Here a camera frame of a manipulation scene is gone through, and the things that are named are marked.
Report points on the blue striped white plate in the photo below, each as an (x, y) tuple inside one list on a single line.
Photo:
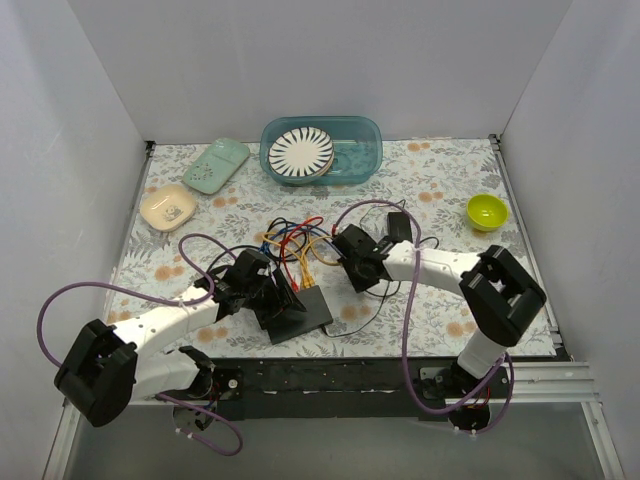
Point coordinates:
[(301, 153)]

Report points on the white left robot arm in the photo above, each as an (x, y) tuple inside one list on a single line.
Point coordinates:
[(108, 366)]

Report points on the green rectangular ceramic dish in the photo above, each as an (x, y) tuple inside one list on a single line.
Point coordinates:
[(216, 165)]

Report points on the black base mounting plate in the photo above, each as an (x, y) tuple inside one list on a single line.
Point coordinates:
[(281, 388)]

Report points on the aluminium frame rail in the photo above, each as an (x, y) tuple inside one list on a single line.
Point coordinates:
[(529, 381)]

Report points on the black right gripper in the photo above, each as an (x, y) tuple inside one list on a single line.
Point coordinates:
[(345, 251)]

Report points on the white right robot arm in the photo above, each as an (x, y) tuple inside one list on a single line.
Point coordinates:
[(501, 295)]

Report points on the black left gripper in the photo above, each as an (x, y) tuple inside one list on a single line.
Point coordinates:
[(275, 304)]

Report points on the black power adapter brick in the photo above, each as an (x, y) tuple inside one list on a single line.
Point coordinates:
[(399, 227)]

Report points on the black network switch box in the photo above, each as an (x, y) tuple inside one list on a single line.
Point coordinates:
[(308, 312)]

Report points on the floral table mat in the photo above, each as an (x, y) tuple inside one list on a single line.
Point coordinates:
[(432, 178)]

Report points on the teal plastic basin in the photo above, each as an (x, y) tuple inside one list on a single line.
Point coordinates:
[(358, 149)]

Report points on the beige square panda dish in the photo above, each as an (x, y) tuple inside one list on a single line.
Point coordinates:
[(168, 208)]

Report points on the lime green bowl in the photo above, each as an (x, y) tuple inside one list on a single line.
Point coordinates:
[(486, 212)]

